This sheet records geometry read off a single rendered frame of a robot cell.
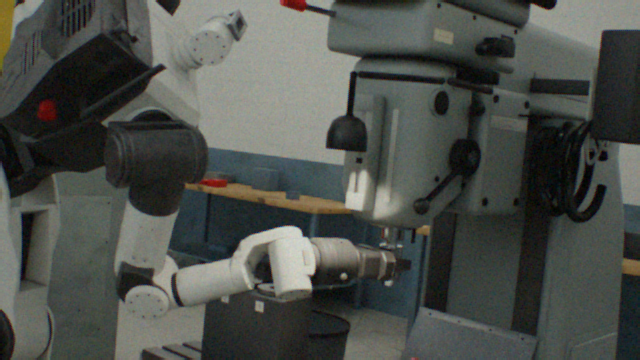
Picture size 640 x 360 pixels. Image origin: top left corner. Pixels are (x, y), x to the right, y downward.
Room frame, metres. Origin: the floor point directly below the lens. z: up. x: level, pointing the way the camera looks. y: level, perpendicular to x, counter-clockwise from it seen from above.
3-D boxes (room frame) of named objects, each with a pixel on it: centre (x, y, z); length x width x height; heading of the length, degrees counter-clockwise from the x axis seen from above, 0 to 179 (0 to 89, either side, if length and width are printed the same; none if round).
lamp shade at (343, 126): (1.38, -0.04, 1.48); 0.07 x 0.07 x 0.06
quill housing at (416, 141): (1.56, -0.15, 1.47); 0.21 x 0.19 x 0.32; 48
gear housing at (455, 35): (1.59, -0.18, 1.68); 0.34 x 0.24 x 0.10; 138
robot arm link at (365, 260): (1.51, -0.07, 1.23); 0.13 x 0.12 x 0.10; 33
